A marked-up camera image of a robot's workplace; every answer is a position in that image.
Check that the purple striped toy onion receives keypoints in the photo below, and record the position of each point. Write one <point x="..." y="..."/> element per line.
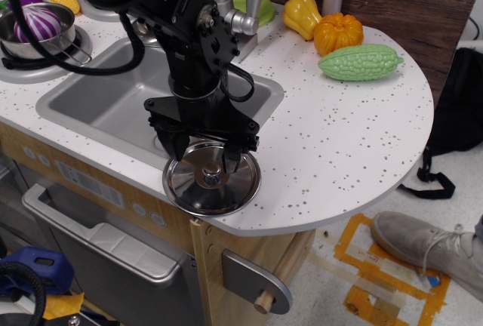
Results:
<point x="43" y="22"/>

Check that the orange toy pumpkin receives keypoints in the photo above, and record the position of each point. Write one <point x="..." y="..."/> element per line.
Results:
<point x="337" y="31"/>

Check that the silver toy faucet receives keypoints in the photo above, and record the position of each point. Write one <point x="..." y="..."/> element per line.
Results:
<point x="244" y="24"/>

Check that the grey toy stove burner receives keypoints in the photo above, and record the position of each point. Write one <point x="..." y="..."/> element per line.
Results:
<point x="32" y="76"/>

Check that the shiny steel pot lid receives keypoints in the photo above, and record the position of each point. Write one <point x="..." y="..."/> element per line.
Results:
<point x="199" y="185"/>

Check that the grey toy dishwasher door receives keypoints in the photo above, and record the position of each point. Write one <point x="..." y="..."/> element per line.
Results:
<point x="136" y="278"/>

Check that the green plastic plate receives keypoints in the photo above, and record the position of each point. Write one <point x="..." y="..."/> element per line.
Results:
<point x="266" y="11"/>

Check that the grey toy sink basin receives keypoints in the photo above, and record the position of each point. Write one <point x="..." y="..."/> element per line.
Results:
<point x="109" y="109"/>

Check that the grey side hook bracket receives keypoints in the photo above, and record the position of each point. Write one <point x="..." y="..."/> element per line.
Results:
<point x="267" y="291"/>

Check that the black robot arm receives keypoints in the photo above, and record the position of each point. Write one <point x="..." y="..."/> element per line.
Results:
<point x="199" y="45"/>

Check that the green toy bitter gourd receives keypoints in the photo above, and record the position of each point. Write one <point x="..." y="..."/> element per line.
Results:
<point x="360" y="63"/>

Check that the yellow toy bell pepper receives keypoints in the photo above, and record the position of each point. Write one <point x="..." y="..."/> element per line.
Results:
<point x="302" y="16"/>

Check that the grey suede shoe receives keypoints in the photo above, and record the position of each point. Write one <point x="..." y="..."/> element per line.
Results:
<point x="458" y="255"/>

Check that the black backpack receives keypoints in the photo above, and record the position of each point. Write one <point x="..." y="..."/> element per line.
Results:
<point x="457" y="123"/>

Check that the small steel pot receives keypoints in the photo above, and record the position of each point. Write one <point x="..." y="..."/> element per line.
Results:
<point x="16" y="43"/>

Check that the blue clamp tool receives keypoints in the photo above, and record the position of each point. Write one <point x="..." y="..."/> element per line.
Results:
<point x="51" y="268"/>

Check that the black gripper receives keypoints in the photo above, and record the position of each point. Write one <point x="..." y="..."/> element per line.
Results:
<point x="214" y="117"/>

